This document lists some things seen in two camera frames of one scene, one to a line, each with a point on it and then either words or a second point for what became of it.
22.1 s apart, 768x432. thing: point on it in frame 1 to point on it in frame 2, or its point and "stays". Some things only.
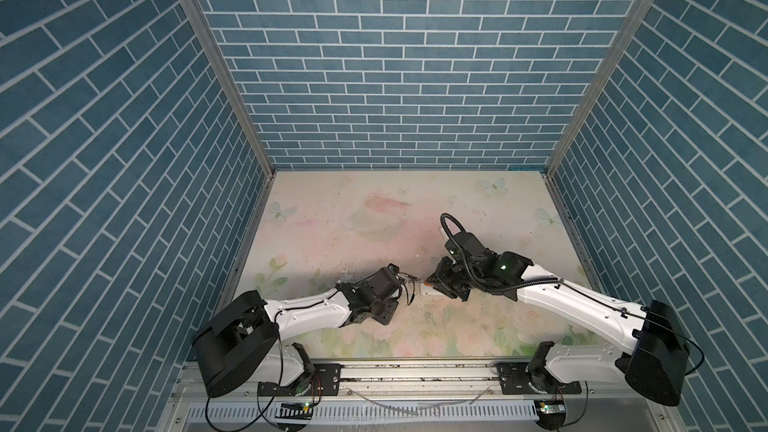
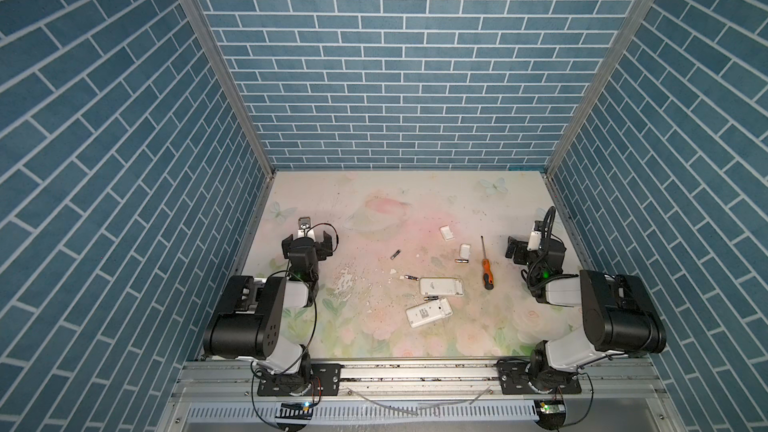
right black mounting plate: (513, 381) stays
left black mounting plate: (323, 380) stays
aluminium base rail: (399, 384) stays
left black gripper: (392, 306) to (323, 248)
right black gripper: (438, 278) to (522, 246)
